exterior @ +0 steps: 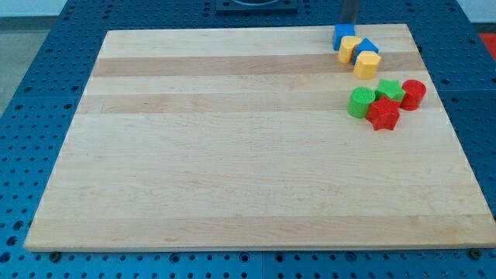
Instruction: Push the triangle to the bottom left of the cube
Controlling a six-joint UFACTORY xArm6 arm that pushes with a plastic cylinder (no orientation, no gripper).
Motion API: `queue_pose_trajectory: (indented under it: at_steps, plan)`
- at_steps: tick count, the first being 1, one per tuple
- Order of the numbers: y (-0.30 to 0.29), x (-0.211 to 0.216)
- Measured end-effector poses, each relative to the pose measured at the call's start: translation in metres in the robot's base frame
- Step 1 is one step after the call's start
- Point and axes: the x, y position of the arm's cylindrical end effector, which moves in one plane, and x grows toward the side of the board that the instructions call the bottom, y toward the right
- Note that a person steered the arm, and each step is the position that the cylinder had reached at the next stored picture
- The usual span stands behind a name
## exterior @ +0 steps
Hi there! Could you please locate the light wooden board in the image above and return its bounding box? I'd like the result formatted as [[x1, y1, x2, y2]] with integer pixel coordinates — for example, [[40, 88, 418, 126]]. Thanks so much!
[[24, 24, 495, 252]]

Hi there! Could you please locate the blue triangle block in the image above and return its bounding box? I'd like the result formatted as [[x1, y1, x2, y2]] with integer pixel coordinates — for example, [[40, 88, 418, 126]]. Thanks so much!
[[351, 38, 379, 64]]

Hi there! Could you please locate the yellow hexagon block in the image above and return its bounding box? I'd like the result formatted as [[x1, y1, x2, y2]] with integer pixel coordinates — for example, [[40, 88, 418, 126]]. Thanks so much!
[[353, 51, 381, 80]]

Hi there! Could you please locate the yellow rounded block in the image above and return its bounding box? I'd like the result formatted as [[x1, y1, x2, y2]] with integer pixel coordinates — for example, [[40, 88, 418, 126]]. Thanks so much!
[[338, 36, 362, 64]]

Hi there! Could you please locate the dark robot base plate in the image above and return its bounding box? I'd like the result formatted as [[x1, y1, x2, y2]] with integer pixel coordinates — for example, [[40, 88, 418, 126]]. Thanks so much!
[[214, 0, 298, 13]]

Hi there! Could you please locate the red cylinder block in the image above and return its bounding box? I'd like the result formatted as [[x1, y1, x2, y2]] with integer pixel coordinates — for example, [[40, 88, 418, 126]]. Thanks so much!
[[400, 79, 426, 111]]

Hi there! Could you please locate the red star block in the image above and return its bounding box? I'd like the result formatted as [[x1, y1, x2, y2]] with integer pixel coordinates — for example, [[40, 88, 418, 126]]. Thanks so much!
[[366, 96, 400, 130]]

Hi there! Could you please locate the grey metal pusher rod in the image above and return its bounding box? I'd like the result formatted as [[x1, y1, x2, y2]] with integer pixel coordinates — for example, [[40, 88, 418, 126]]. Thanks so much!
[[339, 0, 361, 25]]

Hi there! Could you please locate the green cylinder block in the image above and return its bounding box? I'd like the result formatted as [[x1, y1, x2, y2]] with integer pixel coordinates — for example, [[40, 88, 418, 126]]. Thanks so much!
[[347, 87, 376, 119]]

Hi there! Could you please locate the green star block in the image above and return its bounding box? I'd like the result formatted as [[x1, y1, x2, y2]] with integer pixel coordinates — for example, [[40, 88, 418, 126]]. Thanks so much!
[[375, 79, 405, 102]]

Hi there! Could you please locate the blue cube block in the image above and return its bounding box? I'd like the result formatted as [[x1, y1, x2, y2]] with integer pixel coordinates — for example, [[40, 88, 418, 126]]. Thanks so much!
[[332, 23, 355, 51]]

